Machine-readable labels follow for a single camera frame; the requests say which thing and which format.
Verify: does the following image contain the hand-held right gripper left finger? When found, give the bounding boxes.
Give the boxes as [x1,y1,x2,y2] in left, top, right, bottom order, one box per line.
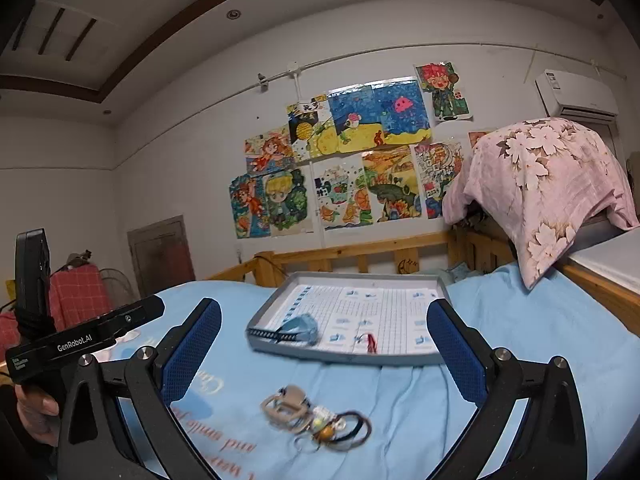
[55,297,223,480]

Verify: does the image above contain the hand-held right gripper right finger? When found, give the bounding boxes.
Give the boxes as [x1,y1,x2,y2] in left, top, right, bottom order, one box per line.
[425,298,588,480]

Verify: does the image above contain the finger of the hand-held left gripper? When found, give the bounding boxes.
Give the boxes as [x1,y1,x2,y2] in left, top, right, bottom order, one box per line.
[97,294,166,342]

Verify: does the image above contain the taupe claw hair clip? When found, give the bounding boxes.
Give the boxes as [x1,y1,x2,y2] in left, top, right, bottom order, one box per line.
[260,394,307,434]

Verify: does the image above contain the cream claw hair clip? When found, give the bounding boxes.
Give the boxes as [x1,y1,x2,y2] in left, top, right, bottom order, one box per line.
[277,385,312,412]

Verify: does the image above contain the grey cardboard tray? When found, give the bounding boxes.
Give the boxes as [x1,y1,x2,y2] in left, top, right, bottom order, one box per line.
[246,271,453,367]

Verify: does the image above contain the black hair tie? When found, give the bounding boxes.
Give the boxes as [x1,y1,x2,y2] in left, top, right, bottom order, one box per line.
[332,410,373,446]

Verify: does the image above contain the silver metal ring bangles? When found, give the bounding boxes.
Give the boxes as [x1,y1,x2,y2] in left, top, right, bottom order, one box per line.
[294,430,321,453]

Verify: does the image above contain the person's left hand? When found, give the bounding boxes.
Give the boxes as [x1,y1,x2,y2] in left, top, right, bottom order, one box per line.
[14,382,63,448]

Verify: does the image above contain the round floor fan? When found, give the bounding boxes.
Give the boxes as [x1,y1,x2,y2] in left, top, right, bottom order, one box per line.
[97,267,137,307]

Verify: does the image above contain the red plaid cloth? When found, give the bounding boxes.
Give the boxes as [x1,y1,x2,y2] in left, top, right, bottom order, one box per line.
[0,265,112,356]

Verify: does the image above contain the light blue bed sheet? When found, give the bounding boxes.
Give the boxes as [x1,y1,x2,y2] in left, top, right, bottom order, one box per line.
[90,262,640,480]

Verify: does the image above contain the brown wooden door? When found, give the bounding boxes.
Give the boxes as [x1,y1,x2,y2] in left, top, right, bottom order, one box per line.
[127,215,197,297]

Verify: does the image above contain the black white striped hair band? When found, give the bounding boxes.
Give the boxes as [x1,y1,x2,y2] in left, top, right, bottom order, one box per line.
[247,327,301,344]

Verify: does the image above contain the blue grid paper sheet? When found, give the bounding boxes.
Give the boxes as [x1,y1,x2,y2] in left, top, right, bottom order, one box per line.
[262,284,441,355]

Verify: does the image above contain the blue hair clip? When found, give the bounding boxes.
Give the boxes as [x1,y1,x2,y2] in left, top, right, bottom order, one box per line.
[277,312,321,346]

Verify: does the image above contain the white mattress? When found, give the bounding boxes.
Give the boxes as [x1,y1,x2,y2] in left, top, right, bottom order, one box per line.
[570,237,640,301]

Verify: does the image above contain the pink blanket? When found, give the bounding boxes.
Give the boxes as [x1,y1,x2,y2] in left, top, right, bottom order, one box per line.
[442,117,640,291]

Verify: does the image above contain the white ceiling vent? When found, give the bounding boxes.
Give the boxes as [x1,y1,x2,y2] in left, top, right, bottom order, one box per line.
[0,0,120,65]

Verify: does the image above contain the white air conditioner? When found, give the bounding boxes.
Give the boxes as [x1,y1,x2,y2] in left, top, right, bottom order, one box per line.
[535,69,620,122]

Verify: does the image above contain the wooden bed frame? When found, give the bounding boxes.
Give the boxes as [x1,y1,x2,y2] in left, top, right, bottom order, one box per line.
[205,227,640,361]

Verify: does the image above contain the group of wall drawings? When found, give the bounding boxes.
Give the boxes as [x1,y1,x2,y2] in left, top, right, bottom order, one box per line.
[229,62,501,240]

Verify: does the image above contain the white wall cable conduit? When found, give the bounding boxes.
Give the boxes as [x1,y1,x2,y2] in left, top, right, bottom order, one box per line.
[220,40,628,106]

